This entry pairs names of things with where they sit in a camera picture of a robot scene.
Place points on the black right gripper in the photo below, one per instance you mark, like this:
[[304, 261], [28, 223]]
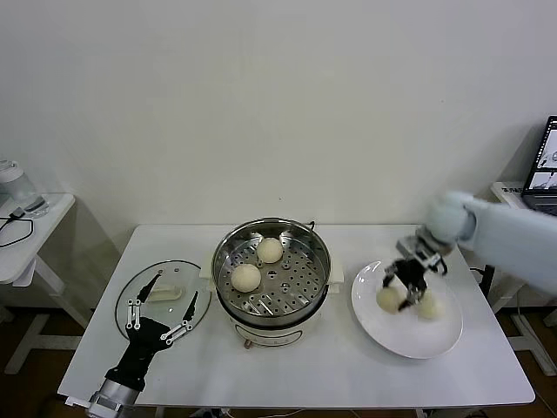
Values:
[[411, 272]]

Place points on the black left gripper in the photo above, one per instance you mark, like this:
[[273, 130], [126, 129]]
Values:
[[139, 348]]

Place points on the white steamed baozi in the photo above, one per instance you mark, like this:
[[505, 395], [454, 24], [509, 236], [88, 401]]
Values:
[[388, 300], [246, 278], [431, 308], [269, 250]]

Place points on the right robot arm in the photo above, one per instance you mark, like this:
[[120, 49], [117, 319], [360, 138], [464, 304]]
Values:
[[500, 235]]

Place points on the stainless steel steamer basket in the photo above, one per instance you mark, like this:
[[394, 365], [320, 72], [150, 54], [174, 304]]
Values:
[[300, 287]]

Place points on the white oval plate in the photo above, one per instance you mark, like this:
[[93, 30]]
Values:
[[413, 339]]

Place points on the white side table with bottle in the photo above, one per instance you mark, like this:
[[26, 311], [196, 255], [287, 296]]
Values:
[[43, 226]]

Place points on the dark grey open laptop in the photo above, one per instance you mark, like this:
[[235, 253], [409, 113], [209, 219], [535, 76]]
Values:
[[544, 174]]

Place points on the clear bottle with white cap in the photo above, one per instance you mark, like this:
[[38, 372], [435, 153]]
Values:
[[17, 183]]

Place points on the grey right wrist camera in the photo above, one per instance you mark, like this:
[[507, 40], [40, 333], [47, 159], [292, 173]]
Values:
[[407, 246]]

